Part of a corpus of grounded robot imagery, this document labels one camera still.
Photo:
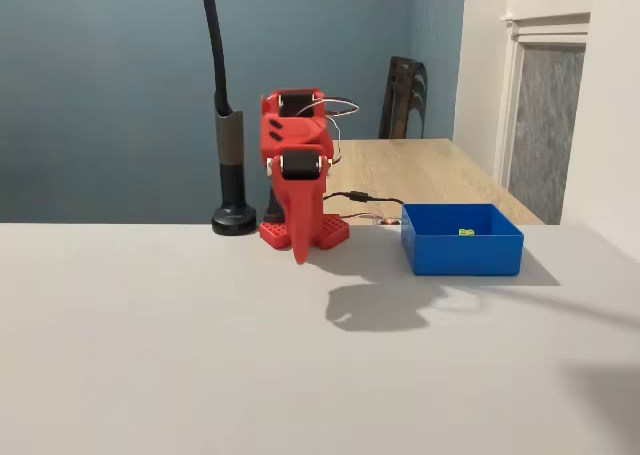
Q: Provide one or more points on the white window frame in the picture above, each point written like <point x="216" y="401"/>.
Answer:
<point x="545" y="115"/>

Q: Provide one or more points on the black gooseneck stand round base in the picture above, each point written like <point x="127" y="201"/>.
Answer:
<point x="230" y="175"/>

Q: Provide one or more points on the blue plastic bin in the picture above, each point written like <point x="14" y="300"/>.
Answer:
<point x="465" y="257"/>

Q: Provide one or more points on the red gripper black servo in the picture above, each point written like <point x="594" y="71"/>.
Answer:
<point x="298" y="167"/>

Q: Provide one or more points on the light wooden table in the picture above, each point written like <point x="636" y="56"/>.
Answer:
<point x="425" y="175"/>

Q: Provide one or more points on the green lego brick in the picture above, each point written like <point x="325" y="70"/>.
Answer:
<point x="466" y="232"/>

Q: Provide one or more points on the small controller board red light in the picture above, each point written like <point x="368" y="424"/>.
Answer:
<point x="387" y="221"/>

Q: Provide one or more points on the red robot arm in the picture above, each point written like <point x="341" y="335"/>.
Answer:
<point x="295" y="130"/>

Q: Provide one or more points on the dark folded chair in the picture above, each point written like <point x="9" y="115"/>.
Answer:
<point x="402" y="100"/>

